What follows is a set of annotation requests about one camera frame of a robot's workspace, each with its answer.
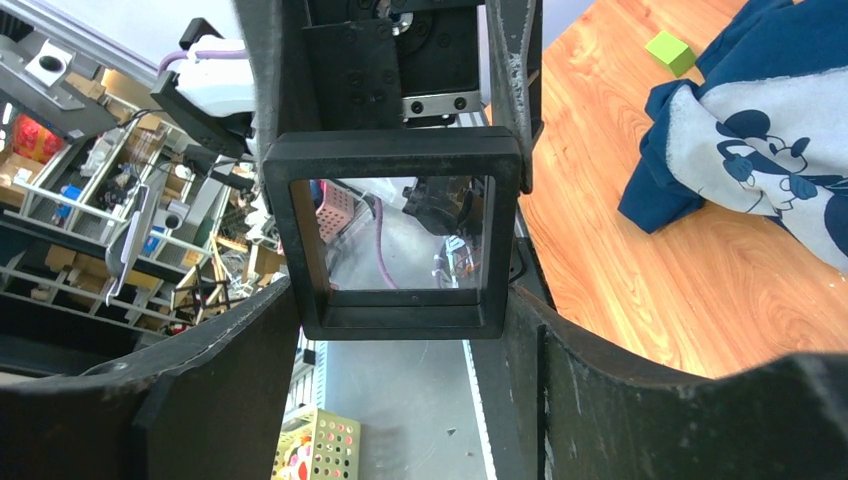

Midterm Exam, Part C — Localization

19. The cluttered storage shelf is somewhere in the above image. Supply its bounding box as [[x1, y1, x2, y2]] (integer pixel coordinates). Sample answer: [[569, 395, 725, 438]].
[[1, 70, 284, 336]]

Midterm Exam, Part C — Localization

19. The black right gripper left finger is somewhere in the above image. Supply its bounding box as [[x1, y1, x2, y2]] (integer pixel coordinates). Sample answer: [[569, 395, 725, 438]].
[[1, 279, 300, 479]]

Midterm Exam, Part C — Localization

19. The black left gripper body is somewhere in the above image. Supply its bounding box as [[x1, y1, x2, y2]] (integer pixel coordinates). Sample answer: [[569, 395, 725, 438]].
[[291, 1, 482, 131]]

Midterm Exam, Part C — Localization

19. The green toy block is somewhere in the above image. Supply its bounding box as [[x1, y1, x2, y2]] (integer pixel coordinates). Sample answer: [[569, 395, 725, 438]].
[[645, 31, 696, 78]]

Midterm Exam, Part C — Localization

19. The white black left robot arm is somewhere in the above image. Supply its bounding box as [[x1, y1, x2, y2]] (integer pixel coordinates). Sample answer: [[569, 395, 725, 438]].
[[151, 1, 543, 193]]

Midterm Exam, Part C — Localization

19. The blue t-shirt garment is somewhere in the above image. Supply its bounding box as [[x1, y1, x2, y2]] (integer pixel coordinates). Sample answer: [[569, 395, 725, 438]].
[[618, 0, 847, 271]]

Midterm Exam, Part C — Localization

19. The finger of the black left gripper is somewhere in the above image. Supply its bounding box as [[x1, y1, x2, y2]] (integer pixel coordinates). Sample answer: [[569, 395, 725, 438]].
[[485, 0, 544, 194], [231, 0, 313, 160]]

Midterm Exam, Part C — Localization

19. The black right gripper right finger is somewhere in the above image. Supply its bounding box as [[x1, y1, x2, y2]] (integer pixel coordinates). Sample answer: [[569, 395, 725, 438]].
[[504, 288, 847, 479]]

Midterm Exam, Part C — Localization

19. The yellow perforated crate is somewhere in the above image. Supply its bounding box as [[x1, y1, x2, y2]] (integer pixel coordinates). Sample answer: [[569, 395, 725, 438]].
[[270, 405, 361, 480]]

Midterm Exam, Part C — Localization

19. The black square display box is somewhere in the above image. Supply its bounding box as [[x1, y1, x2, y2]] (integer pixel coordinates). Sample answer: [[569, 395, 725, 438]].
[[262, 127, 522, 340]]

